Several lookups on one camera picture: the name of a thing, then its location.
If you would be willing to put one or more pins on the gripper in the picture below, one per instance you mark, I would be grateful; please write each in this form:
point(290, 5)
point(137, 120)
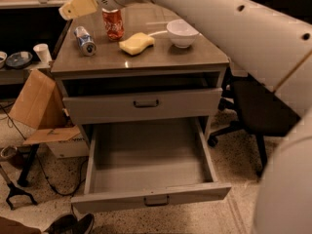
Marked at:
point(76, 8)

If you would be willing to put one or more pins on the blue silver redbull can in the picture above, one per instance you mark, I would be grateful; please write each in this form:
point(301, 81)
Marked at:
point(85, 41)

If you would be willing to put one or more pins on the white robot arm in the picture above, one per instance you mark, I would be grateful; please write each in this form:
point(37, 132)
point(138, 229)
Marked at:
point(277, 51)

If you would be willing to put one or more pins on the red coca-cola can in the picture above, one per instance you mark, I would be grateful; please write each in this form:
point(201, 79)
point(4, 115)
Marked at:
point(113, 24)

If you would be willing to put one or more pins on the grey drawer cabinet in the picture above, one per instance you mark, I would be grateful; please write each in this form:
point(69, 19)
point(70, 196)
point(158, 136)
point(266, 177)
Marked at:
point(159, 68)

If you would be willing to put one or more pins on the grey upper drawer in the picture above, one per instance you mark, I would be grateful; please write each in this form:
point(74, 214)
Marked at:
point(142, 106)

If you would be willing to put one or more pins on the grey open lower drawer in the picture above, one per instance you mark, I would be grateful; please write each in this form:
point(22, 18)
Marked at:
point(148, 164)

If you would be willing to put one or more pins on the white paper cup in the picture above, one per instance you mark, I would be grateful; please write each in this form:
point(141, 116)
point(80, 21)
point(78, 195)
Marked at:
point(43, 53)

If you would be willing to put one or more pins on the yellow sponge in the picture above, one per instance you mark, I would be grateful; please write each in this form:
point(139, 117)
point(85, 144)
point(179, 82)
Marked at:
point(136, 44)

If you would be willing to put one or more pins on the dark round plate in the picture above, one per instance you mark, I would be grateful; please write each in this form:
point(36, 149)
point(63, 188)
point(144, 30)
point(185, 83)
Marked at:
point(19, 60)

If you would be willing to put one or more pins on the white bowl at edge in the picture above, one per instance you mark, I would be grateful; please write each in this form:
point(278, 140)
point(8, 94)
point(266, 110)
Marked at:
point(3, 57)

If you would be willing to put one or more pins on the grey side shelf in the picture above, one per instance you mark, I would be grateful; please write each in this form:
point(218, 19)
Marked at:
point(19, 76)

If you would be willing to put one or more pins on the brown cardboard box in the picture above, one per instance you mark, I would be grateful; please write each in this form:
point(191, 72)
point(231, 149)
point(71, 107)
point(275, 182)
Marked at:
point(39, 106)

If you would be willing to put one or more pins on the small round tin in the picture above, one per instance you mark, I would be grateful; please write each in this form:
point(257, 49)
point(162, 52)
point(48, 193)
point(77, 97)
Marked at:
point(9, 153)

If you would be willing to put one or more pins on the black metal stand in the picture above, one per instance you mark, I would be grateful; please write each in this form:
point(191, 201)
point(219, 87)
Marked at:
point(14, 191)

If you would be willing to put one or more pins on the black office chair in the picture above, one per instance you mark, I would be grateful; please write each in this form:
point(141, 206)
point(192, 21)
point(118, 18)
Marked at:
point(259, 112)

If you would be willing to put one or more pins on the black shoe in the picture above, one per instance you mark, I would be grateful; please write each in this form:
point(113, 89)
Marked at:
point(70, 224)

